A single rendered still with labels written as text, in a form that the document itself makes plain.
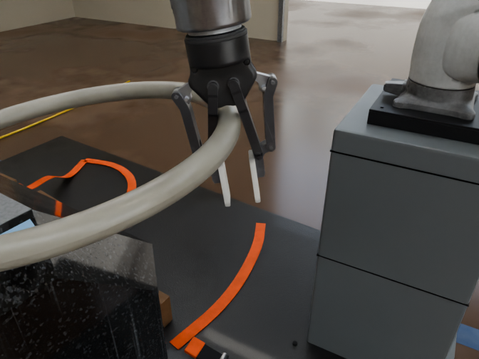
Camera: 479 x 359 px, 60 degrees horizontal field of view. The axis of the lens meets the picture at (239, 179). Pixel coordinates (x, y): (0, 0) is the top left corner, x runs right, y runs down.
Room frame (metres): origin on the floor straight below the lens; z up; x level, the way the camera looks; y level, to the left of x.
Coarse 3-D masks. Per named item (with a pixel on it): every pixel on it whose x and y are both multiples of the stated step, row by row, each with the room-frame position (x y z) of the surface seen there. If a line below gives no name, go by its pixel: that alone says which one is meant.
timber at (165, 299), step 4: (160, 292) 1.02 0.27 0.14; (160, 296) 1.00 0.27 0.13; (164, 296) 1.00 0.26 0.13; (168, 296) 1.00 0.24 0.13; (160, 300) 0.98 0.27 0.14; (164, 300) 0.98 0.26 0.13; (168, 300) 0.99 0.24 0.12; (164, 304) 0.98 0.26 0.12; (168, 304) 0.99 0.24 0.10; (164, 308) 0.97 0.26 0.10; (168, 308) 0.99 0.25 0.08; (164, 312) 0.97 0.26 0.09; (168, 312) 0.99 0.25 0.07; (164, 316) 0.97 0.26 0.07; (168, 316) 0.99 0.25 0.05; (164, 320) 0.97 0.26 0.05; (168, 320) 0.98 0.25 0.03; (164, 324) 0.97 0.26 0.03
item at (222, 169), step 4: (224, 164) 0.50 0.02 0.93; (220, 168) 0.48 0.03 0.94; (224, 168) 0.49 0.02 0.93; (220, 172) 0.48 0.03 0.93; (224, 172) 0.48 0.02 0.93; (220, 176) 0.48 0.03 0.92; (224, 176) 0.48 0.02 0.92; (220, 180) 0.48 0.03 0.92; (224, 180) 0.48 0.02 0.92; (224, 184) 0.48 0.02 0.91; (228, 184) 0.51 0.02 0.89; (224, 188) 0.48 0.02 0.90; (228, 188) 0.50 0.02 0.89; (224, 192) 0.48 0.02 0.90; (228, 192) 0.48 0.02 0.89; (224, 196) 0.48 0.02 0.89; (228, 196) 0.48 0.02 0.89; (224, 200) 0.48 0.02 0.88; (228, 200) 0.48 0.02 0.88; (228, 204) 0.48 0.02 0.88
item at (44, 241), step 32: (64, 96) 0.70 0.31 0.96; (96, 96) 0.70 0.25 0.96; (128, 96) 0.70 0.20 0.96; (160, 96) 0.68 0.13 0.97; (192, 96) 0.62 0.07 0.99; (0, 128) 0.63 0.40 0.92; (224, 128) 0.44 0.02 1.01; (192, 160) 0.36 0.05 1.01; (224, 160) 0.40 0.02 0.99; (128, 192) 0.31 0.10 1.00; (160, 192) 0.32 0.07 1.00; (64, 224) 0.27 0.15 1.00; (96, 224) 0.28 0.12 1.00; (128, 224) 0.29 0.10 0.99; (0, 256) 0.25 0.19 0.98; (32, 256) 0.25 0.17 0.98
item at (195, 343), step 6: (192, 342) 0.86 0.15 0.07; (198, 342) 0.87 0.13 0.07; (186, 348) 0.84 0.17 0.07; (192, 348) 0.84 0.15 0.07; (198, 348) 0.84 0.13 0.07; (204, 348) 0.85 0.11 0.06; (210, 348) 0.85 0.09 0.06; (192, 354) 0.82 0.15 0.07; (198, 354) 0.83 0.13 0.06; (204, 354) 0.83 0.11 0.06; (210, 354) 0.83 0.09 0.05; (216, 354) 0.84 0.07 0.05; (222, 354) 0.84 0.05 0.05
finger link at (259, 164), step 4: (264, 140) 0.50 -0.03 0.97; (260, 144) 0.50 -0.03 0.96; (264, 144) 0.49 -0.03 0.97; (264, 148) 0.49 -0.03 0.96; (264, 152) 0.49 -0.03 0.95; (256, 160) 0.49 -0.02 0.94; (260, 160) 0.49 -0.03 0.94; (256, 164) 0.49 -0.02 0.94; (260, 164) 0.49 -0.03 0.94; (256, 168) 0.49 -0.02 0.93; (260, 168) 0.49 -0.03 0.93; (260, 172) 0.49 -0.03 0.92; (264, 172) 0.49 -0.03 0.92; (260, 176) 0.49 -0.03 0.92
